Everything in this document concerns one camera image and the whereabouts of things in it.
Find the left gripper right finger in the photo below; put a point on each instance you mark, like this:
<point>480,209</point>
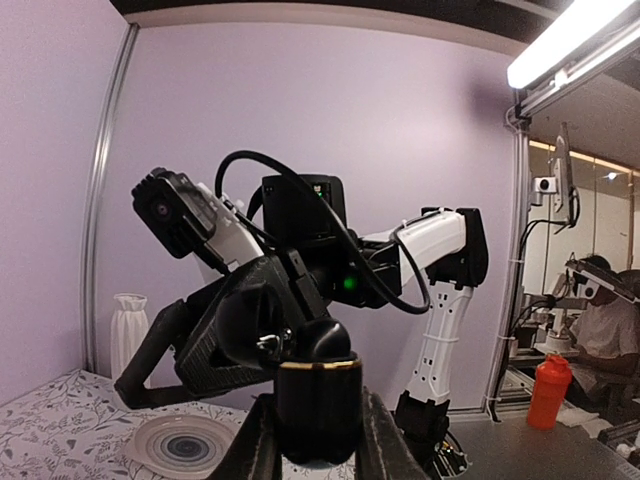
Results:
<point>382,440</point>

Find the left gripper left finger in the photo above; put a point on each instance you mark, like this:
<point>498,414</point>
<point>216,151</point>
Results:
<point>254,453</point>

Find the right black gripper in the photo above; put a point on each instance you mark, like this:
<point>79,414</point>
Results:
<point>234,331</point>

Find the black gold-trim charging case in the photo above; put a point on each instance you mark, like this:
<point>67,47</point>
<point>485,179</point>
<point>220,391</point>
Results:
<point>318,413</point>

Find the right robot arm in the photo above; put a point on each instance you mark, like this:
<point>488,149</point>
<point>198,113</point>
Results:
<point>444,250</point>

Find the white ribbed vase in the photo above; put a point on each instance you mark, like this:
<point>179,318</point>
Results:
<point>129,325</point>

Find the swirl patterned plate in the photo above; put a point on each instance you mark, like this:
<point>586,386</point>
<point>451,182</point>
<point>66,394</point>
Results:
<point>181,446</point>

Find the red shaker bottle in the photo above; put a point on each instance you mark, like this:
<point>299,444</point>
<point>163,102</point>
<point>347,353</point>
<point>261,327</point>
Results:
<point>552,379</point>

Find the seated person background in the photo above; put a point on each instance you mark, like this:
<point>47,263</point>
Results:
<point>606,336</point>

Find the background webcam on stand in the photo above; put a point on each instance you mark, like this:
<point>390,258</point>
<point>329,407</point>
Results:
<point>540,187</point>

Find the ceiling tube light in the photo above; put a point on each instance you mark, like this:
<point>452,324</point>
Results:
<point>574,27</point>

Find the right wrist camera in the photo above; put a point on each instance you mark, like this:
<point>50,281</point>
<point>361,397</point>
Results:
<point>176,212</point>

